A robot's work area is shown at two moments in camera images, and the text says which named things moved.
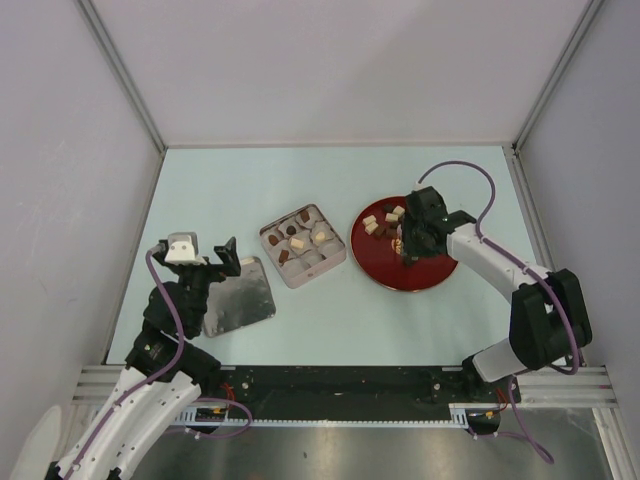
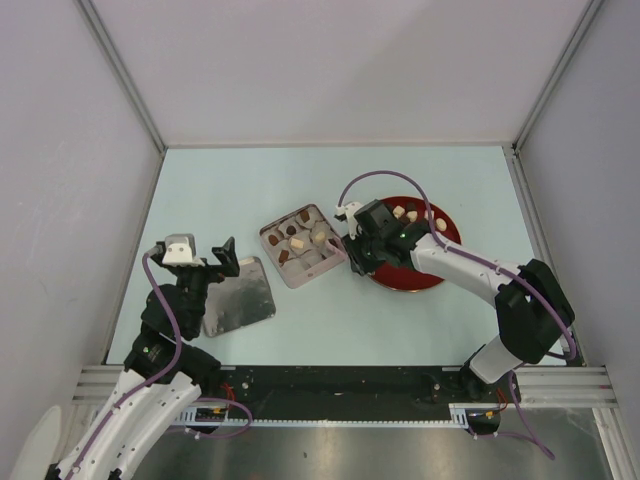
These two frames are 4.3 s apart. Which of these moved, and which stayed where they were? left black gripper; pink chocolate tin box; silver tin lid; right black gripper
Moved: right black gripper
Stayed: pink chocolate tin box; left black gripper; silver tin lid
